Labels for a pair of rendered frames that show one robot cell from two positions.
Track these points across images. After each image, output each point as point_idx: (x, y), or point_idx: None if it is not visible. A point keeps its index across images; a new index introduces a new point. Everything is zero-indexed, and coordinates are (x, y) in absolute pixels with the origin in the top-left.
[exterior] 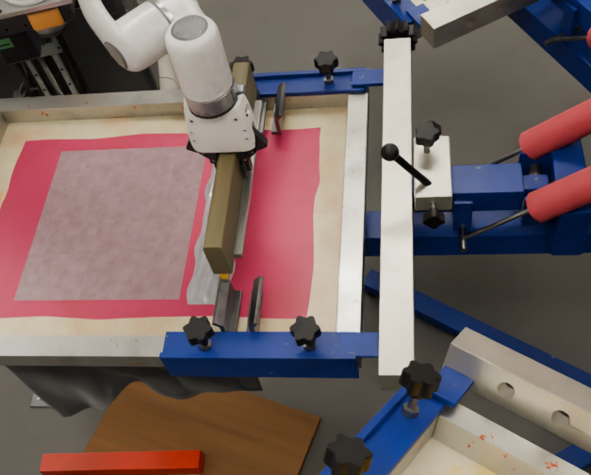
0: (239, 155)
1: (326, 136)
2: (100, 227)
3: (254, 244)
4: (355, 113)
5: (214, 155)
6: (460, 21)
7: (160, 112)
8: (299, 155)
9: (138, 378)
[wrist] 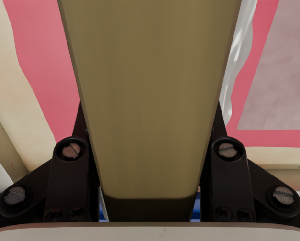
0: (84, 179)
1: (42, 136)
2: None
3: None
4: None
5: (219, 184)
6: None
7: None
8: (76, 110)
9: None
